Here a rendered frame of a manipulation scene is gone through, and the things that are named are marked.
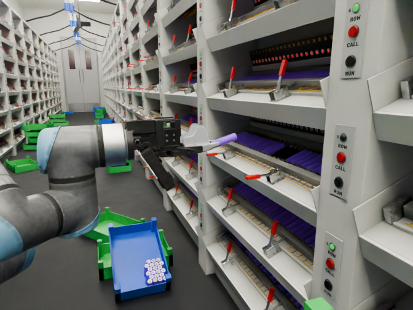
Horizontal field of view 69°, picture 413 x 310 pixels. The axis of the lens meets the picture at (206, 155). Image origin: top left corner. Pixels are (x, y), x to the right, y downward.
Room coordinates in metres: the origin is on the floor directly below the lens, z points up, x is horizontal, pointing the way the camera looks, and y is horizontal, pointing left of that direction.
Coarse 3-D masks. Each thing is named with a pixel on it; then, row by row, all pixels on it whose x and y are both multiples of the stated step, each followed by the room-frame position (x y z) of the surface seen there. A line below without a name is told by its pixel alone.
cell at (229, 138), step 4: (228, 136) 0.72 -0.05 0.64; (232, 136) 0.73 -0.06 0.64; (236, 136) 0.73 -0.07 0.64; (216, 140) 0.71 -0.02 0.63; (220, 140) 0.71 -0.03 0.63; (224, 140) 0.72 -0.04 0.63; (228, 140) 0.72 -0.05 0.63; (232, 140) 0.72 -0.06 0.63; (220, 144) 0.71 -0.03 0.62; (224, 144) 0.72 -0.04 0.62
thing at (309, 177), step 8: (232, 144) 1.00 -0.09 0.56; (240, 152) 0.94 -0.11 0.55; (248, 152) 0.89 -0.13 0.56; (256, 152) 0.86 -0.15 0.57; (248, 160) 0.86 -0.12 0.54; (256, 160) 0.85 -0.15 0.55; (264, 160) 0.80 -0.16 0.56; (272, 160) 0.77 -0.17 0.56; (280, 160) 0.76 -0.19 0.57; (264, 168) 0.78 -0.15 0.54; (288, 168) 0.70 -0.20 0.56; (296, 168) 0.69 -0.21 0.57; (288, 176) 0.69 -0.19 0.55; (296, 176) 0.68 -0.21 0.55; (304, 176) 0.64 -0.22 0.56; (312, 176) 0.63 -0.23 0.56; (320, 176) 0.62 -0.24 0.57; (304, 184) 0.63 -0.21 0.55; (312, 184) 0.62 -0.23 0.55
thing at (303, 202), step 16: (224, 128) 1.13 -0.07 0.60; (240, 128) 1.15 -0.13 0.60; (272, 128) 0.99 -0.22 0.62; (224, 160) 0.95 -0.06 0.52; (240, 160) 0.91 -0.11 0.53; (240, 176) 0.86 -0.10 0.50; (272, 192) 0.69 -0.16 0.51; (288, 192) 0.64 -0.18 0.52; (304, 192) 0.62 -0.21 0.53; (288, 208) 0.64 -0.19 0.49; (304, 208) 0.57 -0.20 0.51
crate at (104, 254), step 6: (162, 234) 1.34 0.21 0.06; (162, 240) 1.33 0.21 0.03; (102, 246) 1.25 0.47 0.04; (108, 246) 1.26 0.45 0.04; (162, 246) 1.33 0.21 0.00; (168, 246) 1.24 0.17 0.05; (102, 252) 1.24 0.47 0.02; (108, 252) 1.26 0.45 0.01; (168, 252) 1.16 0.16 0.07; (102, 258) 1.22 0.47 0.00; (108, 258) 1.22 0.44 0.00; (168, 258) 1.16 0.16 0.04; (102, 264) 1.07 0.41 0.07; (108, 264) 1.17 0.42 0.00; (168, 264) 1.16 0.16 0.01; (102, 270) 1.07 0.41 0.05; (108, 270) 1.08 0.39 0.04; (102, 276) 1.07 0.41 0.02; (108, 276) 1.08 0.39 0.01
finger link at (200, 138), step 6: (198, 126) 0.68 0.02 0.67; (198, 132) 0.68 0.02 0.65; (204, 132) 0.68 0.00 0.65; (186, 138) 0.67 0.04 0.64; (192, 138) 0.67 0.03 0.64; (198, 138) 0.68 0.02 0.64; (204, 138) 0.68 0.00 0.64; (186, 144) 0.67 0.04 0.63; (192, 144) 0.69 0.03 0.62; (198, 144) 0.67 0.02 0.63; (204, 144) 0.68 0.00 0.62; (210, 144) 0.68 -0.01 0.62; (216, 144) 0.70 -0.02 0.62; (204, 150) 0.67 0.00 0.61
